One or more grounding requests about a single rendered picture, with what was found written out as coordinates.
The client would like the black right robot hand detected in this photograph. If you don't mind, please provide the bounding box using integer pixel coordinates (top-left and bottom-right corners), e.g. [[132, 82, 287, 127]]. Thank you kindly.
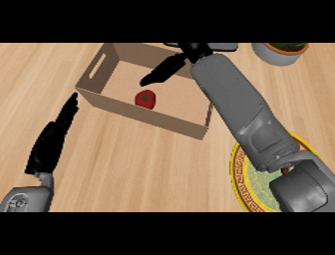
[[139, 42, 239, 88]]

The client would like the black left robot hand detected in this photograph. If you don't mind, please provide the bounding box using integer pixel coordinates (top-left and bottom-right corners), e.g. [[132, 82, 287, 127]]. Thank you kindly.
[[24, 92, 81, 175]]

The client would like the open cardboard box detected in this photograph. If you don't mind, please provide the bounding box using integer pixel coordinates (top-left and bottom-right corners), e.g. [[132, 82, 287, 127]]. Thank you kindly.
[[74, 42, 214, 140]]

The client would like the yellow patterned plate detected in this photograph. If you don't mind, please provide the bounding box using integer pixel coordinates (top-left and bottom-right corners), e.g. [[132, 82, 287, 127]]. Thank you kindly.
[[229, 131, 321, 213]]

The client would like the potted plant in grey pot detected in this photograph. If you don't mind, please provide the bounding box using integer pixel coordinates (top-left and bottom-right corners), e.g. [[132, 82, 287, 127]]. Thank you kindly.
[[251, 42, 310, 67]]

